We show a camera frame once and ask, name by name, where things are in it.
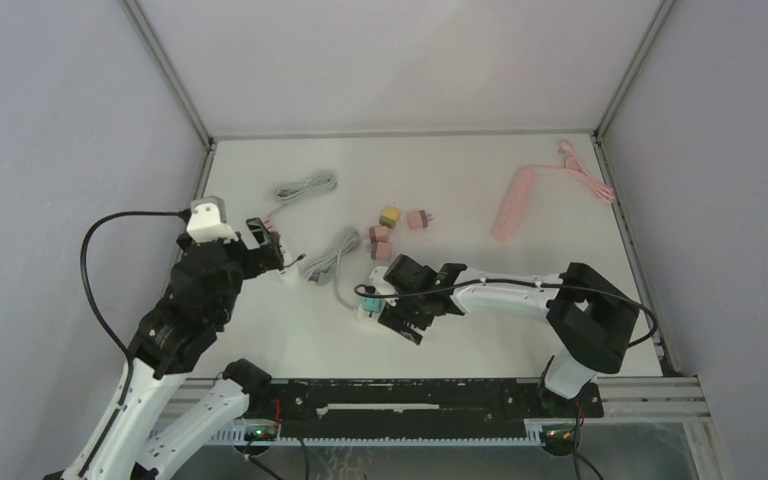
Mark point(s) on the white power strip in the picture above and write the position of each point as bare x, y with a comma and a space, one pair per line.
376, 287
290, 273

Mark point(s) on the pink USB charger plug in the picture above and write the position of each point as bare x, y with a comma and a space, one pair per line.
270, 225

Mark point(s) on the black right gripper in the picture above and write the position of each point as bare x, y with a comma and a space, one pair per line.
394, 317

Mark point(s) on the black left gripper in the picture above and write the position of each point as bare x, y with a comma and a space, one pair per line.
267, 256

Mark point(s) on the pink charger plug with prongs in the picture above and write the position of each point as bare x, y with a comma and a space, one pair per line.
380, 251

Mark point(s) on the pink charger plug far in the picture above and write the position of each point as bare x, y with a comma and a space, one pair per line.
418, 219

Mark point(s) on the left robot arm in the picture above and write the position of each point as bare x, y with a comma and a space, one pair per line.
195, 307

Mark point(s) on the teal charger plug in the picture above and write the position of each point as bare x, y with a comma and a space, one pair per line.
372, 306

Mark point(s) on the pink power strip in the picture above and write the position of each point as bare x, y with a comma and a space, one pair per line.
512, 209

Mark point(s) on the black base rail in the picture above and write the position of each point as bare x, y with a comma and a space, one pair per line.
418, 409

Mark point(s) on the yellow charger plug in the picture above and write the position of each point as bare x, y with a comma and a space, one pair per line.
390, 216

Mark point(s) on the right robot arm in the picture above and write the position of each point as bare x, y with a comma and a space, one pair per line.
592, 319

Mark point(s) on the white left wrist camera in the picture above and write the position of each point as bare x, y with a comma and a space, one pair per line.
208, 221

